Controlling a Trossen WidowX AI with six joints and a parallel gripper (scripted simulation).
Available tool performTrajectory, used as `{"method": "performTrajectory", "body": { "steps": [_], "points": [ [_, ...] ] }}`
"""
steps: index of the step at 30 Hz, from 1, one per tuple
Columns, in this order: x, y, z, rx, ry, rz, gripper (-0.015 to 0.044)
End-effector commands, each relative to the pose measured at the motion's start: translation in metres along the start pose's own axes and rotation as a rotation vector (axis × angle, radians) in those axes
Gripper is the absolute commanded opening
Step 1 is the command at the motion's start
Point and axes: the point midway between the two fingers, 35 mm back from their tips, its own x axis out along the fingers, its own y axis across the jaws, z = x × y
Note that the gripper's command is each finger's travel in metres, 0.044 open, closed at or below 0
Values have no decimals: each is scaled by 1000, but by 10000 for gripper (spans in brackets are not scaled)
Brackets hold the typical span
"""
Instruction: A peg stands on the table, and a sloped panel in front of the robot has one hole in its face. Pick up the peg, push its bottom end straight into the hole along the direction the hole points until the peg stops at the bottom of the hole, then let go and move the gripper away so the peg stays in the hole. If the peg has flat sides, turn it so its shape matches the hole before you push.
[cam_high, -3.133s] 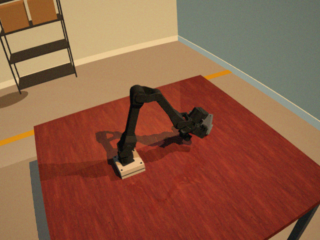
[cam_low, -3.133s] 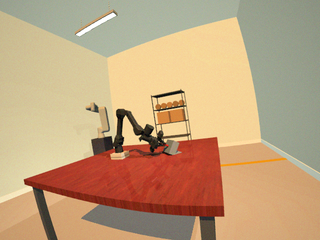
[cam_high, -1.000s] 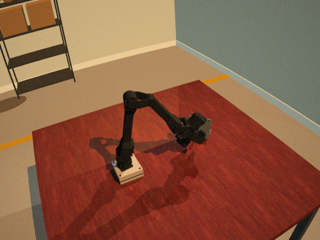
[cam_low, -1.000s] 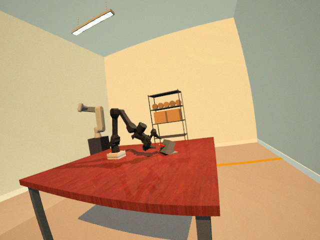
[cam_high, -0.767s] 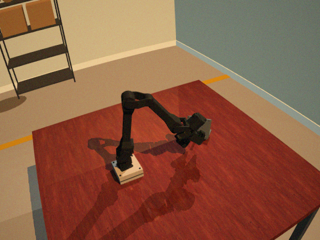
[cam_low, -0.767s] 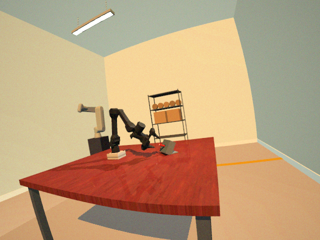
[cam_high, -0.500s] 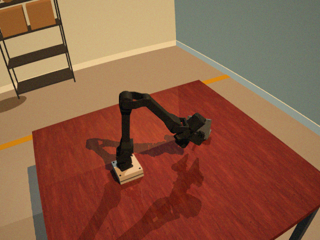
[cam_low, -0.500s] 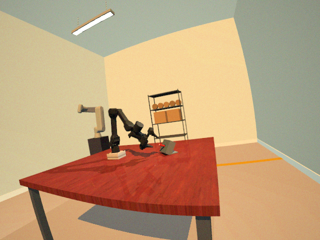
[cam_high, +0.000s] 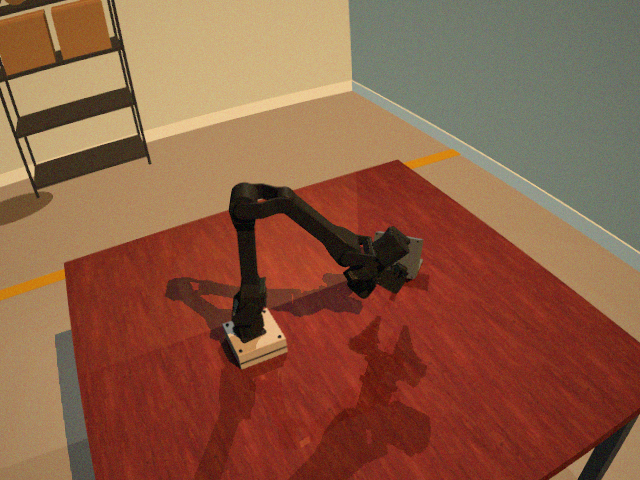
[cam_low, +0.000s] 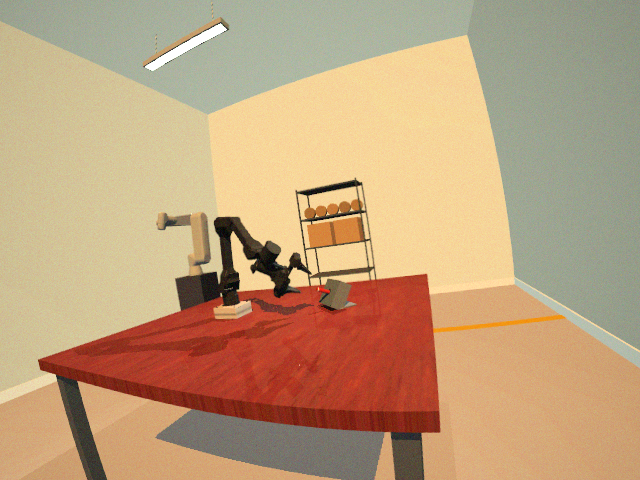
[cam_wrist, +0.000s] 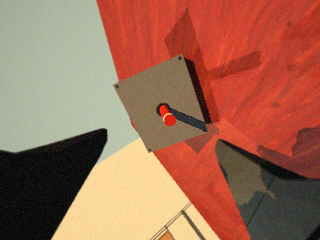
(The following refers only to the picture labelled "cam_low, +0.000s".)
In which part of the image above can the beige flat panel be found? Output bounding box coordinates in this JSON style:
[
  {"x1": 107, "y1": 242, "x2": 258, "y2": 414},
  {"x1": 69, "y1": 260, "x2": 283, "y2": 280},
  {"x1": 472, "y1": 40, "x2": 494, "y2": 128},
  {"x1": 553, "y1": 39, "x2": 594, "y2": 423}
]
[{"x1": 319, "y1": 279, "x2": 356, "y2": 310}]

